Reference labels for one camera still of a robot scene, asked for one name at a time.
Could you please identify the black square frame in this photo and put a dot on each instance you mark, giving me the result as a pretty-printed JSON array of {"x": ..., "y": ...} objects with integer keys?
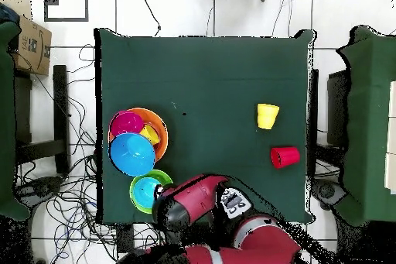
[{"x": 66, "y": 20}]

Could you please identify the white box stack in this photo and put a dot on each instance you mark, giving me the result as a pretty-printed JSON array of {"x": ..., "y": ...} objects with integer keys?
[{"x": 391, "y": 137}]

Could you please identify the dark green tablecloth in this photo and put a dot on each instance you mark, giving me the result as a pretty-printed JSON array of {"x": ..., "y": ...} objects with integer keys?
[{"x": 216, "y": 75}]

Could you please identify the green cloth-covered table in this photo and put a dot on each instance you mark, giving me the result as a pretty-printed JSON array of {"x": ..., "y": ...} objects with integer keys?
[
  {"x": 6, "y": 121},
  {"x": 368, "y": 121}
]

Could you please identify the small light blue bowl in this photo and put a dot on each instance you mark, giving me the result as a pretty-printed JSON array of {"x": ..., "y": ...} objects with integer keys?
[{"x": 144, "y": 189}]

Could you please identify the yellow cup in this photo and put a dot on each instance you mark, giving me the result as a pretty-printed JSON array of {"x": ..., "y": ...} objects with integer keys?
[
  {"x": 150, "y": 134},
  {"x": 268, "y": 109}
]

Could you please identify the red cup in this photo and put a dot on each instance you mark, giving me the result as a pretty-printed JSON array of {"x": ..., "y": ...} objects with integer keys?
[{"x": 286, "y": 157}]

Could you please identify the cardboard box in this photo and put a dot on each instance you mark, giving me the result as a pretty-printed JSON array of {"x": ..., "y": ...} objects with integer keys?
[{"x": 32, "y": 47}]

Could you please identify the small magenta bowl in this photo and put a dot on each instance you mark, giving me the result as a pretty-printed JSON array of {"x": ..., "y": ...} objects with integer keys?
[{"x": 126, "y": 123}]

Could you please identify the large blue bowl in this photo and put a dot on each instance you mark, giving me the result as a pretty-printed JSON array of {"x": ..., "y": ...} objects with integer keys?
[{"x": 131, "y": 155}]

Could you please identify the black metal stand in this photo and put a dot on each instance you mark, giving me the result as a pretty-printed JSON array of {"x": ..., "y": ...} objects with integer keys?
[{"x": 61, "y": 106}]

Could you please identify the large green bowl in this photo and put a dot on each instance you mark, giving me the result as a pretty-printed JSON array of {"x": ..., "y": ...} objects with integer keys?
[{"x": 134, "y": 197}]

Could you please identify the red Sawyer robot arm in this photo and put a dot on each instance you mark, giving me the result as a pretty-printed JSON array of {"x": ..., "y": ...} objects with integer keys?
[{"x": 198, "y": 199}]

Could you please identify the large orange-yellow bowl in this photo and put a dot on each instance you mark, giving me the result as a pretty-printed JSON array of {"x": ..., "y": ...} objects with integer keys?
[{"x": 156, "y": 118}]

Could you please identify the orange-yellow cup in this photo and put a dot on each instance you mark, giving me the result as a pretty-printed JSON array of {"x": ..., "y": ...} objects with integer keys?
[{"x": 266, "y": 123}]

